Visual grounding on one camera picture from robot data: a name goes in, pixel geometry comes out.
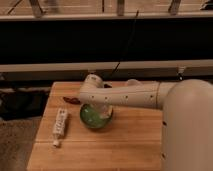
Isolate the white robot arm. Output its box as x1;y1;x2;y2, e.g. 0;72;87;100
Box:
78;74;213;171

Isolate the green ceramic bowl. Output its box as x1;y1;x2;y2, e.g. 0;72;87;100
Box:
80;104;113;129

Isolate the red chili pepper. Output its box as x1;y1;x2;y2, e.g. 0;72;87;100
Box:
63;97;81;104

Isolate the black rectangular phone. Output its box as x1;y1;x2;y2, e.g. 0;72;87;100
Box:
104;84;112;88

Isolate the white wall outlet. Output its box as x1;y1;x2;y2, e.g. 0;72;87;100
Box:
88;70;96;74

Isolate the white toothpaste tube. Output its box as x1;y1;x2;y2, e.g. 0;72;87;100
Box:
53;108;68;147

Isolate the black hanging cable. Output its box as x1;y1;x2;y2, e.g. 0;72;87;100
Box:
109;9;140;78

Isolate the white sponge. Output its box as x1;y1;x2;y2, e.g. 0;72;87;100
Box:
102;112;111;119

